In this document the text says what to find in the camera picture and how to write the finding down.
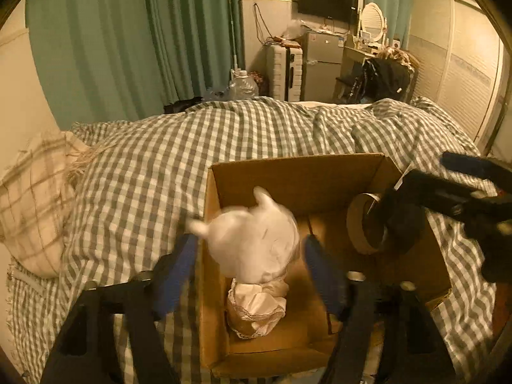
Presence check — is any brown cardboard box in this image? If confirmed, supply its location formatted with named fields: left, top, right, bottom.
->
left=199, top=153, right=452, bottom=379

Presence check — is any beige plaid pillow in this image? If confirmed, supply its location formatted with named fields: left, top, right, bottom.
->
left=0, top=130, right=97, bottom=278

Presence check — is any white vanity mirror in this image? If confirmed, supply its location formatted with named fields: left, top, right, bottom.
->
left=358, top=2, right=389, bottom=46

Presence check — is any white suitcase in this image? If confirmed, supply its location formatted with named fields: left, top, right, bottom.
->
left=266, top=44, right=303, bottom=102

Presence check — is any black bag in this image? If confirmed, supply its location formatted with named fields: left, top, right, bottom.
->
left=362, top=57, right=417, bottom=102

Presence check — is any wooden dressing table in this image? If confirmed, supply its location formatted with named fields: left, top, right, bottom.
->
left=333, top=44, right=380, bottom=102

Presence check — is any large clear water bottle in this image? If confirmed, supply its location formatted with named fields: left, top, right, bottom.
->
left=227, top=69, right=260, bottom=100

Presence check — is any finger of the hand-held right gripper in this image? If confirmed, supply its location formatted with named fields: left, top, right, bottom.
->
left=394, top=169, right=486, bottom=219
left=440, top=151, right=512, bottom=193

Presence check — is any black object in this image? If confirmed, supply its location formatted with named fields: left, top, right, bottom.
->
left=376, top=190, right=428, bottom=253

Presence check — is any white sliding wardrobe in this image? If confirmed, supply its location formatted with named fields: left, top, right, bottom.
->
left=406, top=0, right=505, bottom=145

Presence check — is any white mop pole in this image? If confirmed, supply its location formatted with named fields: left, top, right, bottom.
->
left=228, top=0, right=241, bottom=70

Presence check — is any brown tape roll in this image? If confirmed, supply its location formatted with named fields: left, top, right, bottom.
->
left=346, top=193, right=395, bottom=255

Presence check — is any green checkered blanket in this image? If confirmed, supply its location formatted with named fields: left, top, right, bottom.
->
left=6, top=97, right=499, bottom=384

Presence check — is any black wall television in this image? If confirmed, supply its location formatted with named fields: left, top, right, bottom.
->
left=298, top=0, right=359, bottom=25

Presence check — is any white plush doll with dress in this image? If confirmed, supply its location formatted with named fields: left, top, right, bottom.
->
left=188, top=186, right=301, bottom=340

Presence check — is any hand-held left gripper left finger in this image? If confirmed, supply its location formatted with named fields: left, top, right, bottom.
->
left=40, top=232, right=198, bottom=384

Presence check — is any clear plastic bag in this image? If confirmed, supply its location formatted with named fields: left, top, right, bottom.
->
left=280, top=18, right=310, bottom=41

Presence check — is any green curtain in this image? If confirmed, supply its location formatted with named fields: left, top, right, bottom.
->
left=363, top=0, right=413, bottom=51
left=25, top=0, right=245, bottom=131

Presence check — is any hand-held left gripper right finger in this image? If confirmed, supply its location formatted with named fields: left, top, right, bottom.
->
left=304, top=234, right=457, bottom=384

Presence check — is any grey mini fridge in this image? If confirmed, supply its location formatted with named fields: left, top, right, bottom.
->
left=300, top=31, right=345, bottom=102

